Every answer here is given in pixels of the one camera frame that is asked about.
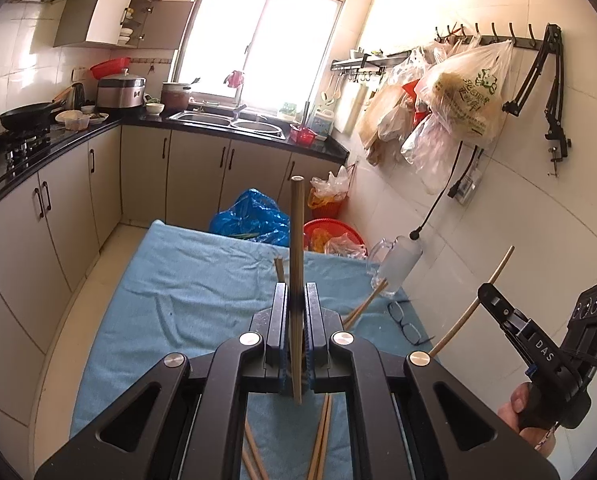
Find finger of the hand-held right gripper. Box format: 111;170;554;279
477;282;530;347

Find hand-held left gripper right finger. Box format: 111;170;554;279
303;282;561;480

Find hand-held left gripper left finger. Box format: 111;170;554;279
33;282;292;480

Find person's right hand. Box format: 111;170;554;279
497;382;558;458

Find black eyeglasses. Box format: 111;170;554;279
388;300;435;346

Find clear glass mug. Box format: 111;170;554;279
367;235;423;296

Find large red plastic basket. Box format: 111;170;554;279
303;218;368;259

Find blue towel tablecloth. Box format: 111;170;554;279
68;220;441;480

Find blue plastic bag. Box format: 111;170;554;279
209;189;304;247

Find orange bin with bag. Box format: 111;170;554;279
307;165;351;218

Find clear plastic bag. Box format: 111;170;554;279
401;112;461;196

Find beige lower cabinets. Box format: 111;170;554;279
0;125;349;426

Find black kitchen countertop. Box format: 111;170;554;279
0;110;350;221

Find small red basket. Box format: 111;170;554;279
289;125;319;146

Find white detergent container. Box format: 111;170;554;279
311;106;335;137

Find beige printed plastic bag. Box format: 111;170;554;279
414;40;514;148

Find brown plastic bag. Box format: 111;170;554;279
358;77;419;166

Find steel kitchen sink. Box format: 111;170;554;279
168;109;286;140

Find steel sink faucet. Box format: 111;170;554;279
231;85;249;121

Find brown cooking pot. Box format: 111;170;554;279
160;81;193;113

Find steel rice cooker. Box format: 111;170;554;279
97;74;146;110

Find kitchen window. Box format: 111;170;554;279
176;0;361;96

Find black gas stove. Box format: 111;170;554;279
0;130;54;186

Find red plastic basin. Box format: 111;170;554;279
89;58;132;80

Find black frying pan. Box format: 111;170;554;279
0;100;72;131

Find black power cable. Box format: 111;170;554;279
409;142;481;241

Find wall power socket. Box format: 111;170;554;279
451;165;484;206

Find wall hook rail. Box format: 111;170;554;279
434;22;549;51

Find metal wall rack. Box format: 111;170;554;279
331;50;414;83

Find open wall cupboard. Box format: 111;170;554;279
53;0;194;51

